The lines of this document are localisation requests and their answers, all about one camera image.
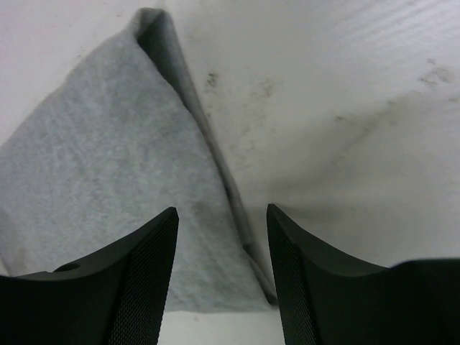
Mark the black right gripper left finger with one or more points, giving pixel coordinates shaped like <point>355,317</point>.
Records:
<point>115,295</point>

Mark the grey tank top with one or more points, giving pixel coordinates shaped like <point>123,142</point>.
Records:
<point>122,139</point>

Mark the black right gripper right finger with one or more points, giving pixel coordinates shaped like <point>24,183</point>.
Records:
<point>327,296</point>

